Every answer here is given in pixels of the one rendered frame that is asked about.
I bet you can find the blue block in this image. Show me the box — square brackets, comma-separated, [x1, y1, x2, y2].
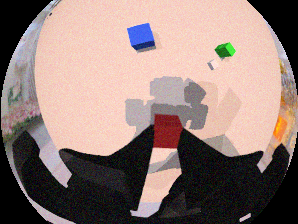
[128, 23, 156, 49]

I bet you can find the red block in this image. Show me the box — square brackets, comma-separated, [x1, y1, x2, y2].
[153, 113, 182, 149]

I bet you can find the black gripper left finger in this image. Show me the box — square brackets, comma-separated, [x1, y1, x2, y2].
[59, 124, 154, 210]

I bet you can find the green block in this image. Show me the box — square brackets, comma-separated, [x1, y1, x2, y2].
[214, 44, 226, 57]
[220, 41, 235, 57]

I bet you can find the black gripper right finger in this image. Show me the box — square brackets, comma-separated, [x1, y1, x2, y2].
[177, 127, 265, 210]

